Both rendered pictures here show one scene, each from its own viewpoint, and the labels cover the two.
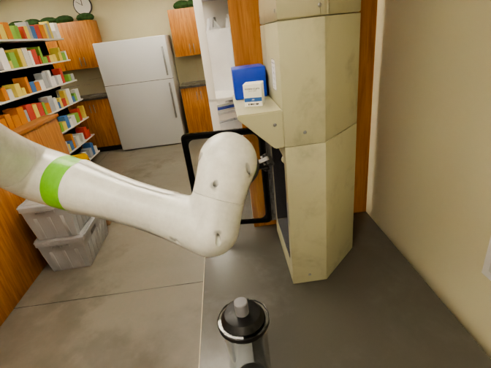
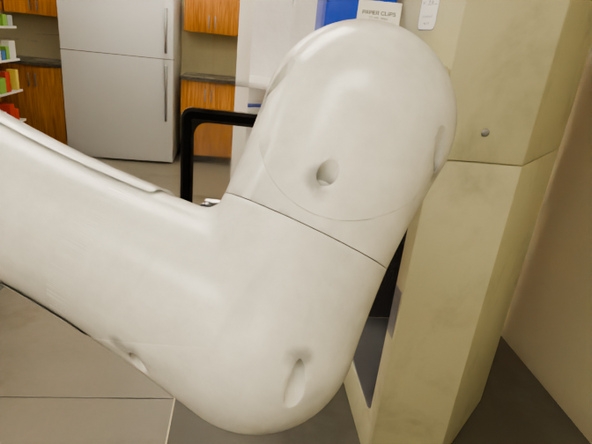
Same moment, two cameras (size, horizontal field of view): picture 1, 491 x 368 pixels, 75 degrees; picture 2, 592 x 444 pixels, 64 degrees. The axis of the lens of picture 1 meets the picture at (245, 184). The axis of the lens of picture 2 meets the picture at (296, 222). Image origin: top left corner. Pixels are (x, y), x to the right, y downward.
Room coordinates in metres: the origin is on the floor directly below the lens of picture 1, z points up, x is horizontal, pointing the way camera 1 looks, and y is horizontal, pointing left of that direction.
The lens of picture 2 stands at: (0.30, 0.09, 1.52)
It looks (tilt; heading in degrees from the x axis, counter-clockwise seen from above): 22 degrees down; 354
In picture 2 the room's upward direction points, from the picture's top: 6 degrees clockwise
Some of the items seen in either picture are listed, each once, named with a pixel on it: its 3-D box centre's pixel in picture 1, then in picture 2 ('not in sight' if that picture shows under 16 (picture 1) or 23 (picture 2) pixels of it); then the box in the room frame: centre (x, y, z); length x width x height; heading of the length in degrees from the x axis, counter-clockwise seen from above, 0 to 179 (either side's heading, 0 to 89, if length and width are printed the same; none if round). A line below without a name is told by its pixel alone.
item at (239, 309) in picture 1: (242, 313); not in sight; (0.49, 0.04, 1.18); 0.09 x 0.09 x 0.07
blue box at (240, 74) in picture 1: (248, 81); (352, 18); (1.06, -0.05, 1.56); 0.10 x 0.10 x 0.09; 2
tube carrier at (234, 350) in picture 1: (248, 352); not in sight; (0.49, 0.04, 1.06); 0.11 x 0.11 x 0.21
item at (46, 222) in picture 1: (65, 205); not in sight; (2.58, 1.61, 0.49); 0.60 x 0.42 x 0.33; 2
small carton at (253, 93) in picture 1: (253, 93); (376, 29); (0.91, -0.05, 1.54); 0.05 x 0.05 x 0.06; 77
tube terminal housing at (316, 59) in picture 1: (315, 152); (460, 193); (0.97, -0.24, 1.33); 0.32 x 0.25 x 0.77; 2
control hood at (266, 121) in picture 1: (255, 117); not in sight; (0.96, -0.05, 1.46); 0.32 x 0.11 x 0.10; 2
